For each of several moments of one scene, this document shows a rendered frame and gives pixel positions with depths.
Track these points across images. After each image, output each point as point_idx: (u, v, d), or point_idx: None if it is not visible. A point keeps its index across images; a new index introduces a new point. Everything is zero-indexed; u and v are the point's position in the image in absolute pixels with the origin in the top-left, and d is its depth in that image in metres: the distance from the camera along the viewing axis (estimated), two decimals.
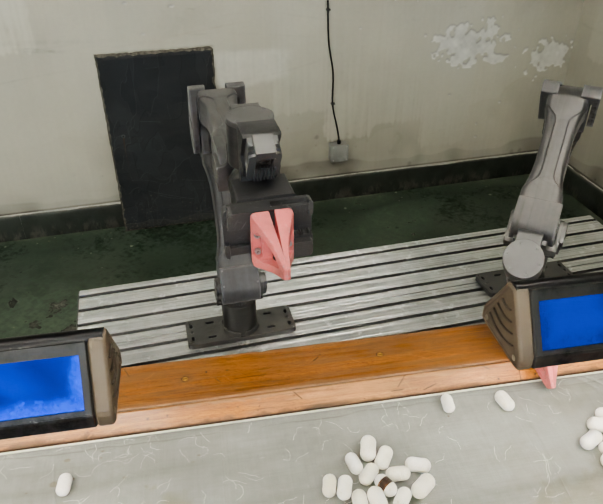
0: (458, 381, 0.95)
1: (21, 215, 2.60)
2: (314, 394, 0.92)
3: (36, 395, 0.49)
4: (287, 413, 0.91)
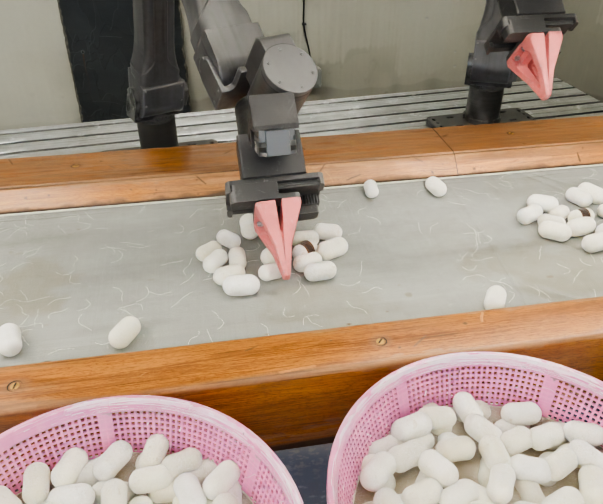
0: (386, 172, 0.84)
1: None
2: (220, 179, 0.81)
3: None
4: (188, 198, 0.80)
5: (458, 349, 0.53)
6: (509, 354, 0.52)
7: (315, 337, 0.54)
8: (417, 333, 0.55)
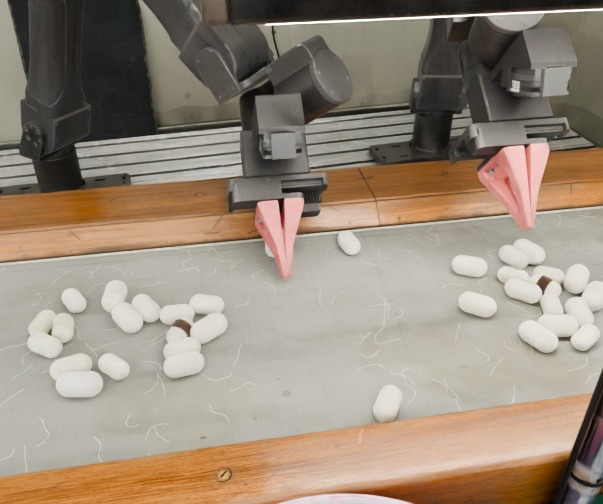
0: None
1: None
2: (98, 234, 0.69)
3: None
4: (59, 257, 0.68)
5: (320, 487, 0.42)
6: (381, 498, 0.40)
7: (143, 468, 0.43)
8: (273, 462, 0.43)
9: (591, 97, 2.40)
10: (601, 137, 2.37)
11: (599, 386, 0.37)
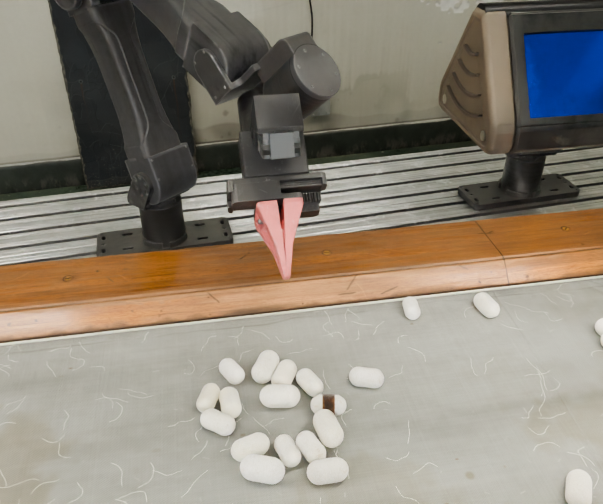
0: (427, 283, 0.73)
1: None
2: (236, 296, 0.70)
3: None
4: (199, 320, 0.69)
5: None
6: None
7: None
8: None
9: None
10: None
11: None
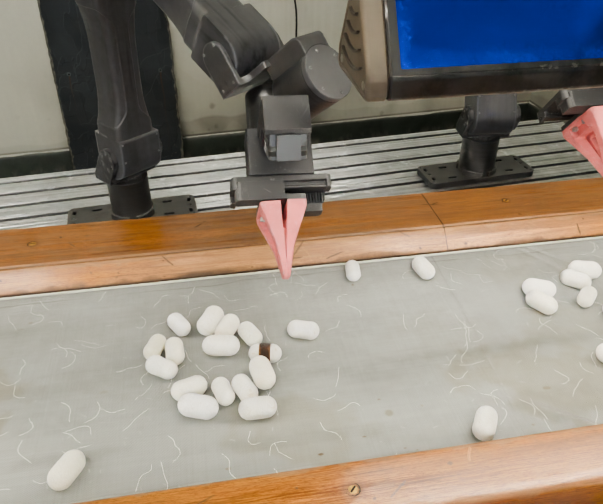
0: (370, 249, 0.77)
1: None
2: (189, 260, 0.74)
3: None
4: (154, 281, 0.73)
5: (441, 501, 0.47)
6: None
7: (280, 483, 0.48)
8: (395, 478, 0.48)
9: None
10: None
11: None
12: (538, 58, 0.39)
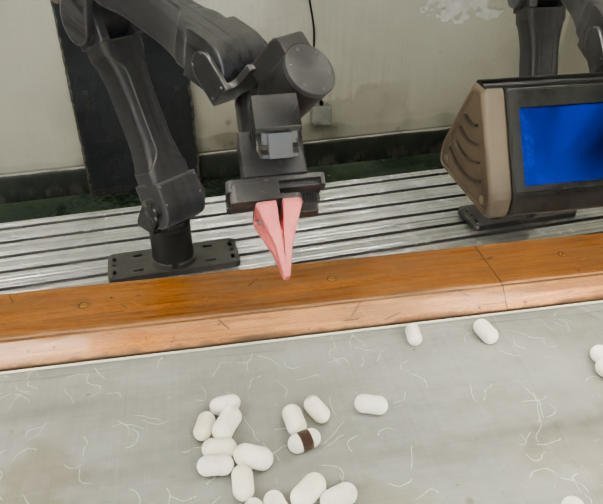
0: (428, 309, 0.75)
1: None
2: (245, 323, 0.72)
3: None
4: (210, 346, 0.72)
5: None
6: None
7: None
8: None
9: None
10: None
11: None
12: None
